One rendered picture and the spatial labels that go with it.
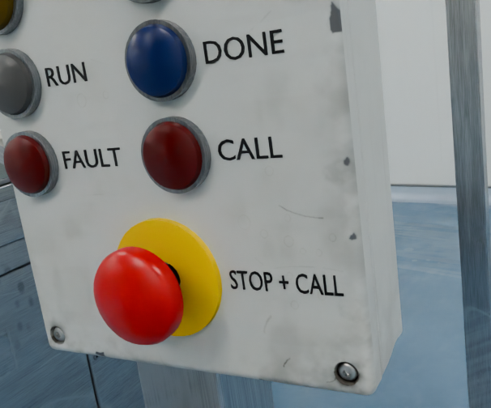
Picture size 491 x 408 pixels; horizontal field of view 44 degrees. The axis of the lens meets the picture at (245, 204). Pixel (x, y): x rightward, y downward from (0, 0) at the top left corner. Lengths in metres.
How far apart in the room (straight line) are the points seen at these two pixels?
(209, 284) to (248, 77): 0.08
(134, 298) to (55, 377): 1.07
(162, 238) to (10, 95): 0.09
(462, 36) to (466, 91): 0.11
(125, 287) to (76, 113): 0.08
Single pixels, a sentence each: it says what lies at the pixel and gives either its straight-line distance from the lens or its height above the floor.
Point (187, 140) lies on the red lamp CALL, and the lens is 0.23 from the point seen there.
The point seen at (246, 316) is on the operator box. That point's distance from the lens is 0.25.
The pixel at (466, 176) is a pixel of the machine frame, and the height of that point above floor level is 0.68.
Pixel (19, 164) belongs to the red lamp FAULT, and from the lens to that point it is 0.29.
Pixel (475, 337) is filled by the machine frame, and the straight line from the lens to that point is 1.53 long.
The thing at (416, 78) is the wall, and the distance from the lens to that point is 3.84.
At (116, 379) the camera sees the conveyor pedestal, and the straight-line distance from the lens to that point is 1.44.
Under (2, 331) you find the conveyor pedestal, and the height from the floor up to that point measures 0.58.
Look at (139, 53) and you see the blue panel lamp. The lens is 0.23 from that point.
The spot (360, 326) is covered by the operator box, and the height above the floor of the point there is 0.89.
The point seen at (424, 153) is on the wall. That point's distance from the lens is 3.89.
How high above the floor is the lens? 0.99
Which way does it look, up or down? 13 degrees down
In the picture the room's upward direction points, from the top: 8 degrees counter-clockwise
